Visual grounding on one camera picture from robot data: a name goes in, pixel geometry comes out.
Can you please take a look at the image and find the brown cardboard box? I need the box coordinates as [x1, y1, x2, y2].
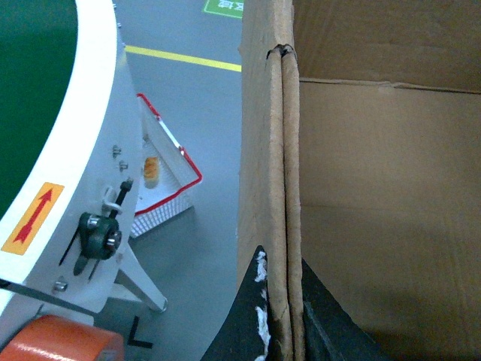
[237, 1, 480, 360]

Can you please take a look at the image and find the green bearing block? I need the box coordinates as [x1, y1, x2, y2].
[74, 212, 123, 276]

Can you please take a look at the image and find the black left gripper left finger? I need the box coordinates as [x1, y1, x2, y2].
[202, 246, 271, 361]

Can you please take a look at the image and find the bread in basket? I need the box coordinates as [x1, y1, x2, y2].
[144, 156, 160, 188]

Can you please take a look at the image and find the green curved conveyor belt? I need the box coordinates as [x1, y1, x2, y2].
[1, 1, 78, 213]

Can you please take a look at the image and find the white red-rimmed mesh basket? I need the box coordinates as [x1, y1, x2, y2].
[131, 93, 203, 238]

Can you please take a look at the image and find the white conveyor outer rim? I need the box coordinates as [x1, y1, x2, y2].
[1, 1, 117, 289]

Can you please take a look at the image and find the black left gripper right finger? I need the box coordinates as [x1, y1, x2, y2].
[301, 261, 390, 361]

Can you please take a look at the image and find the orange tape roll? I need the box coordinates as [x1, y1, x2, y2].
[1, 315, 125, 360]

